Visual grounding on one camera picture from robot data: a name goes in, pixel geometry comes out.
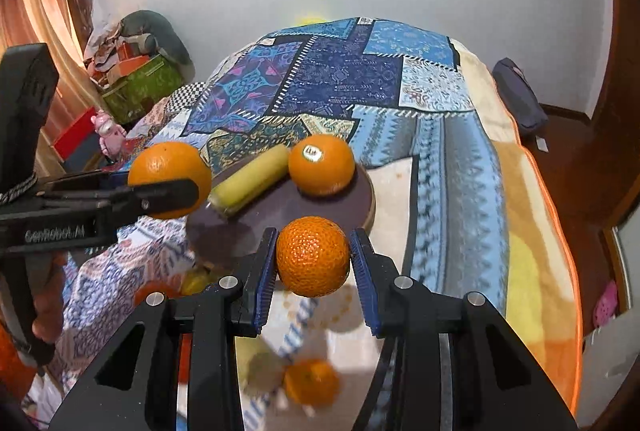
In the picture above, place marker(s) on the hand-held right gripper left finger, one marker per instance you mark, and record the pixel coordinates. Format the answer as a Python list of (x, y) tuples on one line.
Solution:
[(264, 283)]

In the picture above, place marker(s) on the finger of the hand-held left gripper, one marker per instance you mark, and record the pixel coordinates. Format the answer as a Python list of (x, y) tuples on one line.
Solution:
[(95, 179), (165, 198)]

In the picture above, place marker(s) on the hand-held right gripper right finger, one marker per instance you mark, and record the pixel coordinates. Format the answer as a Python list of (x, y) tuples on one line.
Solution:
[(363, 283)]

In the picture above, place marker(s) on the smooth large orange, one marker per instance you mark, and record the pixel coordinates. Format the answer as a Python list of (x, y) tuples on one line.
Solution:
[(167, 163)]

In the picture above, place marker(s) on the rough-skinned orange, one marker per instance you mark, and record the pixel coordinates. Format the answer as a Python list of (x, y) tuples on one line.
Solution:
[(312, 256)]

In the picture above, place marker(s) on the round brown wooden plate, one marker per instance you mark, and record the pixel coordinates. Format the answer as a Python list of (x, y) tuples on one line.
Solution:
[(280, 216)]

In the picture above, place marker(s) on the person's left hand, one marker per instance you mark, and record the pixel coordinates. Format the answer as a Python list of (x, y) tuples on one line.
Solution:
[(50, 306)]

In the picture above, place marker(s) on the pink toy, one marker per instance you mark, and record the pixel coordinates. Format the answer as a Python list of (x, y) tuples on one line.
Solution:
[(109, 133)]

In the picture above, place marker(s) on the red box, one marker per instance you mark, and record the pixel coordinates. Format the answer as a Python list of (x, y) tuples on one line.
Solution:
[(75, 133)]

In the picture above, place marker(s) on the yellow fruit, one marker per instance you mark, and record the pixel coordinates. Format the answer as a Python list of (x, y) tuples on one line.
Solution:
[(196, 282)]

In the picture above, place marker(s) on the yellow-green banana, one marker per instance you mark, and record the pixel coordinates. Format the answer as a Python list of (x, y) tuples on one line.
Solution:
[(250, 183)]

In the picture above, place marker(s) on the pale green fruit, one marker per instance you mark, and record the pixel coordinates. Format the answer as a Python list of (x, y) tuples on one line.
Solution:
[(264, 371)]

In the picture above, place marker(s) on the small orange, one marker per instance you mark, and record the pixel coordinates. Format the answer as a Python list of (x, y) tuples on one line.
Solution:
[(152, 288), (312, 381)]

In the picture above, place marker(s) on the pile of clothes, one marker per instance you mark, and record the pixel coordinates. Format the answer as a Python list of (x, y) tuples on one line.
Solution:
[(107, 48)]

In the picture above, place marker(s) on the green cardboard box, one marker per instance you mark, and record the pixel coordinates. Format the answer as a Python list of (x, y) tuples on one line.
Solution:
[(140, 88)]

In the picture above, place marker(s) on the orange curtain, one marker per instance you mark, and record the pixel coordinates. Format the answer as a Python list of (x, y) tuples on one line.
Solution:
[(35, 6)]

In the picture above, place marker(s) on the black white checkered cloth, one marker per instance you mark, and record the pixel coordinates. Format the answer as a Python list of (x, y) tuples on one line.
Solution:
[(185, 95)]

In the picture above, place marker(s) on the orange cardboard box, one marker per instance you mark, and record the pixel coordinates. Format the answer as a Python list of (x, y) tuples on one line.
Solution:
[(127, 67)]

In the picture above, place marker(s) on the orange with white sticker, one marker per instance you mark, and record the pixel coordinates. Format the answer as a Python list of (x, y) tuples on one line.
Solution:
[(322, 166)]

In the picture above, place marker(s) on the grey cushion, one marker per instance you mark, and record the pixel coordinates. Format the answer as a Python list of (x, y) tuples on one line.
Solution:
[(160, 33)]

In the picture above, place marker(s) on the orange yellow fleece blanket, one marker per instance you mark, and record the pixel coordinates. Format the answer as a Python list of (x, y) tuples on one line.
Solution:
[(530, 231)]

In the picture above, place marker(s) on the blue patchwork blanket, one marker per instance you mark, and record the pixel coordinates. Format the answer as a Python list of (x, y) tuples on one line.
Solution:
[(345, 76)]

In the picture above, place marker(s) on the navy blue bag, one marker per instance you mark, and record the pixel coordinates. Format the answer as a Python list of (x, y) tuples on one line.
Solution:
[(517, 96)]

